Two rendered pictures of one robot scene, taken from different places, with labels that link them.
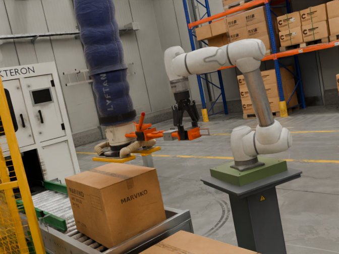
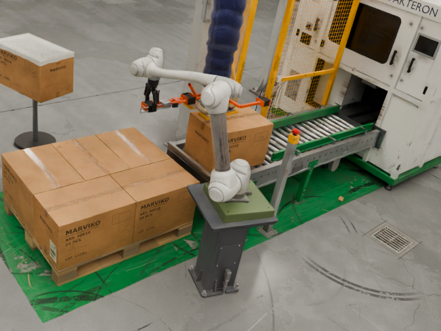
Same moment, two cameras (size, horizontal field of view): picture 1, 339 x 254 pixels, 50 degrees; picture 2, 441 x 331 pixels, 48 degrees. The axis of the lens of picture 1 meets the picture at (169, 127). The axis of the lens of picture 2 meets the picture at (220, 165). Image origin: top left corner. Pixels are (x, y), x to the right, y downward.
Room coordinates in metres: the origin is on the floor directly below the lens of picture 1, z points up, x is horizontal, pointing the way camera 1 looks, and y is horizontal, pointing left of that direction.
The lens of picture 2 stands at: (1.87, -3.26, 2.72)
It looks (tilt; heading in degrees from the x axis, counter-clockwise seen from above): 31 degrees down; 82
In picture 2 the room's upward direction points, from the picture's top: 12 degrees clockwise
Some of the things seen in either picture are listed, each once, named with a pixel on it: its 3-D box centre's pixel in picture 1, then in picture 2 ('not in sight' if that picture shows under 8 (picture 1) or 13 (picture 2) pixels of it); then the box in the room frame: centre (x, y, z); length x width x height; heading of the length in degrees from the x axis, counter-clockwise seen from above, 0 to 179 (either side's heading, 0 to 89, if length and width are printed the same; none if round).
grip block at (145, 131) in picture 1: (146, 134); (188, 98); (2.02, 0.14, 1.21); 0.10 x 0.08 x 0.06; 130
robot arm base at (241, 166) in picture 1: (244, 162); (236, 192); (2.42, -0.46, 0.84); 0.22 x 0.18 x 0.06; 14
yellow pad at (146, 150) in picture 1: (137, 147); (218, 111); (2.27, 0.22, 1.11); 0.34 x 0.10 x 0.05; 40
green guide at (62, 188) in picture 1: (78, 190); (329, 141); (3.51, 1.00, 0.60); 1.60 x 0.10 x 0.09; 39
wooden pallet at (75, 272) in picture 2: not in sight; (99, 215); (1.44, 0.07, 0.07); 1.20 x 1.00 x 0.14; 39
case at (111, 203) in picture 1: (114, 201); (228, 138); (2.42, 0.47, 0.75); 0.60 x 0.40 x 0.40; 35
